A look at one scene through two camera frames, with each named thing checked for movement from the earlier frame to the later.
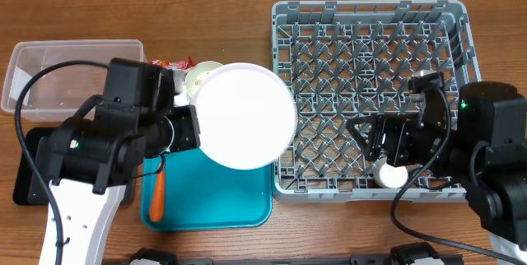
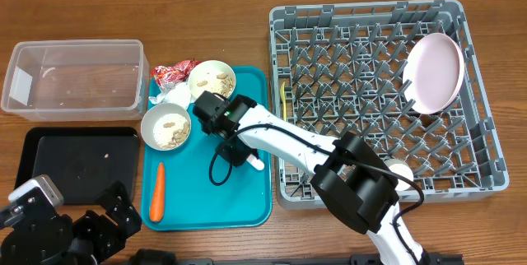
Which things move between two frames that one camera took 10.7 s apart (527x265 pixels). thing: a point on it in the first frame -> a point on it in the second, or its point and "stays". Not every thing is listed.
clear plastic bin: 59,91 stays
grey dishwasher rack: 347,59 stays
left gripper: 191,137 -> 111,239
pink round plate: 247,113 -> 433,72
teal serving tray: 201,193 stays
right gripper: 396,127 -> 234,156
